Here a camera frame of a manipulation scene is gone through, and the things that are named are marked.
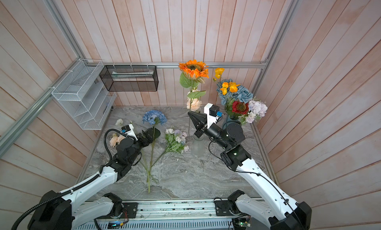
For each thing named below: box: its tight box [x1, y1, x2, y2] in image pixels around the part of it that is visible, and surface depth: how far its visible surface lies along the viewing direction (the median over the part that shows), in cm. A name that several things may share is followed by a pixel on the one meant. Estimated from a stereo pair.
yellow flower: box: [219, 81, 241, 96], surface depth 70 cm
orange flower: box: [178, 59, 210, 135], surface depth 45 cm
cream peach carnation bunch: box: [109, 132, 126, 148], surface depth 97 cm
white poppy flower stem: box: [115, 118, 124, 126], surface depth 104 cm
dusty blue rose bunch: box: [216, 78, 254, 106], surface depth 74 cm
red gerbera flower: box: [231, 100, 250, 115], surface depth 78 cm
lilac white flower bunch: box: [245, 100, 268, 124], surface depth 75 cm
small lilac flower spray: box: [152, 126, 190, 168], surface depth 94 cm
